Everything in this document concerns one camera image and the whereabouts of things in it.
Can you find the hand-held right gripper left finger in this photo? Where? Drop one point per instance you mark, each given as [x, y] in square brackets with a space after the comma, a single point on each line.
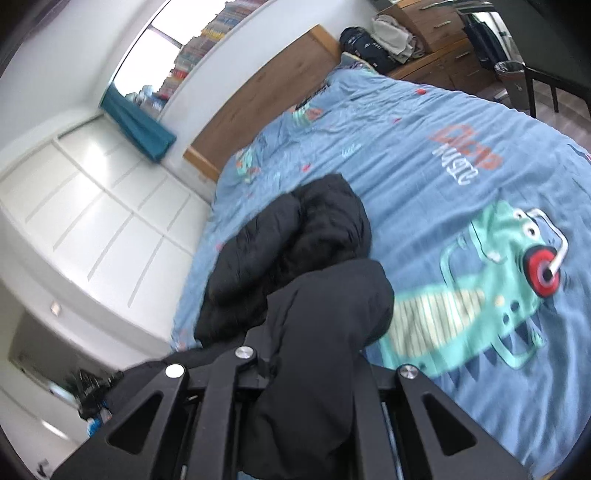
[221, 406]

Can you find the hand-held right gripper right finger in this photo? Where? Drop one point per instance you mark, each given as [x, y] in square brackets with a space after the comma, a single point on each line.
[369, 415]

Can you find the black puffer jacket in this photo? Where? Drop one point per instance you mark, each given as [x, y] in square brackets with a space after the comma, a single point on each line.
[318, 286]

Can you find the white wardrobe doors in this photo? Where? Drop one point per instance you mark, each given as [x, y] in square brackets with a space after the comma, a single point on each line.
[101, 207]

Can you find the blue printed bed sheet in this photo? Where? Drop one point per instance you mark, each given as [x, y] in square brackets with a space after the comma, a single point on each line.
[438, 184]

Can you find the teal curtain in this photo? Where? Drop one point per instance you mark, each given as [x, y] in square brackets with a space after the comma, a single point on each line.
[138, 124]

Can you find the wooden headboard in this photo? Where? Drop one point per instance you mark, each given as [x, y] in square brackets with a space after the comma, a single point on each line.
[258, 106]

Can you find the window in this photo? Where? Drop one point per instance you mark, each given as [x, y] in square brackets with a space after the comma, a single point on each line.
[194, 50]

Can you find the trash can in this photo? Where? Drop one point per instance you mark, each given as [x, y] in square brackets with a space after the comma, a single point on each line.
[510, 81]

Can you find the black backpack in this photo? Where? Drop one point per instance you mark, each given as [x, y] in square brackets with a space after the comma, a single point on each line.
[364, 46]

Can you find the black chair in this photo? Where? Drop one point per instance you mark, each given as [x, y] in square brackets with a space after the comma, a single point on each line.
[554, 87]

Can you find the beige cloth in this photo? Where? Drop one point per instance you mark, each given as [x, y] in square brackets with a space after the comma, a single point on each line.
[397, 39]

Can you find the wooden dresser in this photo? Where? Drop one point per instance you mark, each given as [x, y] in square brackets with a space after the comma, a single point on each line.
[443, 41]

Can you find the black hanging bag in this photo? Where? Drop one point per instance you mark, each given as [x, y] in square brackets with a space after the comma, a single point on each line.
[485, 41]

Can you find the dark table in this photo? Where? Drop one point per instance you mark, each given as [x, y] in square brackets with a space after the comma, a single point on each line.
[549, 32]

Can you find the wall switch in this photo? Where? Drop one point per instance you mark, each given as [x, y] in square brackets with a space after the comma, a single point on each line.
[56, 307]

